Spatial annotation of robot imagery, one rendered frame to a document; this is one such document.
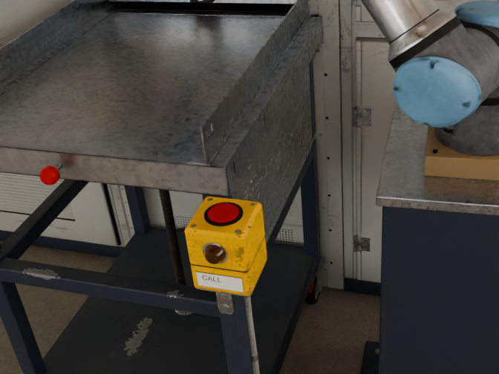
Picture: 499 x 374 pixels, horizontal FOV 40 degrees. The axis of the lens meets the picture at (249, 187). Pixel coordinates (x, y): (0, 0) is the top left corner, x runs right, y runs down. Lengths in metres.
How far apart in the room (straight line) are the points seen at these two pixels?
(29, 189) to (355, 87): 1.14
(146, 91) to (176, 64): 0.13
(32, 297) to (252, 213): 1.49
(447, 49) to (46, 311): 1.55
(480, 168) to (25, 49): 0.98
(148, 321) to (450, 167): 0.94
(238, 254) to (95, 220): 1.43
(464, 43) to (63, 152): 0.66
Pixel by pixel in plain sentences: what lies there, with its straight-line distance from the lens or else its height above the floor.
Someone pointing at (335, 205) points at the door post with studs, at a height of 0.31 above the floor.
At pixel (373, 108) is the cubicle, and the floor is 0.62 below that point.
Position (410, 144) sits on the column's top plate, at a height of 0.75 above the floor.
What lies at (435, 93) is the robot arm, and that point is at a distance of 1.01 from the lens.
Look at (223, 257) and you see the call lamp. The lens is 0.84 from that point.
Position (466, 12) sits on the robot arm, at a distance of 1.12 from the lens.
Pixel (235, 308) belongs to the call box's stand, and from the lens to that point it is 0.94.
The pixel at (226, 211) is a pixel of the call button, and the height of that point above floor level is 0.91.
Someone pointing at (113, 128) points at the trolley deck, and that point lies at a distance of 1.23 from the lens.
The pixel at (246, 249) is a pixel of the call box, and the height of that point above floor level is 0.88.
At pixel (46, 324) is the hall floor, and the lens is 2.16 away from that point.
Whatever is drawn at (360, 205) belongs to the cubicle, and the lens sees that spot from 1.85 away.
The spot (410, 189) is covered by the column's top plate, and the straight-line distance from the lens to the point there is 1.16.
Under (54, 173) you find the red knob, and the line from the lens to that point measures 1.18.
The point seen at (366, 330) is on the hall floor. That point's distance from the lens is 1.96.
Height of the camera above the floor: 1.39
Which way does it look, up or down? 33 degrees down
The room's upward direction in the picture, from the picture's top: 6 degrees counter-clockwise
